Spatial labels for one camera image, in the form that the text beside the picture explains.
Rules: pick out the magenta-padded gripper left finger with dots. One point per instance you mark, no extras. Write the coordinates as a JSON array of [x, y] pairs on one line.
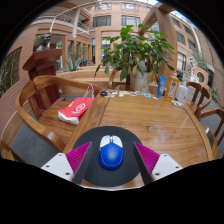
[[60, 165]]

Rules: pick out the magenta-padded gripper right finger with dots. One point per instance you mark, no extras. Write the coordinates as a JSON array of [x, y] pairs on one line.
[[163, 166]]

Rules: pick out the blue and white computer mouse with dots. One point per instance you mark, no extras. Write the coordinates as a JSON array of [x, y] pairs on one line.
[[111, 155]]

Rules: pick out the round dark grey mouse pad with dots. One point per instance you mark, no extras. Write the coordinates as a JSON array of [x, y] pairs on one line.
[[110, 131]]

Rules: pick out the red and white shopping bag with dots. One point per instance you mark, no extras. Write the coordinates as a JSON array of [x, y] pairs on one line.
[[75, 110]]

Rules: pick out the yellow liquid bottle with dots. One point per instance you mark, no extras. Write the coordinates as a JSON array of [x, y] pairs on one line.
[[172, 89]]

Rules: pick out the blue tube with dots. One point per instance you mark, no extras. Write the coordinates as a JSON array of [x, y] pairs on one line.
[[161, 87]]

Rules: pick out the dark red wooden lectern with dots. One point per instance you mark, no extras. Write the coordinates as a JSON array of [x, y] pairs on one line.
[[41, 61]]

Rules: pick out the green potted plant, white pot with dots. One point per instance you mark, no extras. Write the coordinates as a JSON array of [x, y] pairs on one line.
[[136, 53]]

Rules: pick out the dark bust statue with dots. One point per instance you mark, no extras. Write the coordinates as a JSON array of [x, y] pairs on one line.
[[44, 40]]

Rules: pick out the wooden pillar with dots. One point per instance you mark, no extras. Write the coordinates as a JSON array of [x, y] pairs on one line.
[[168, 33]]

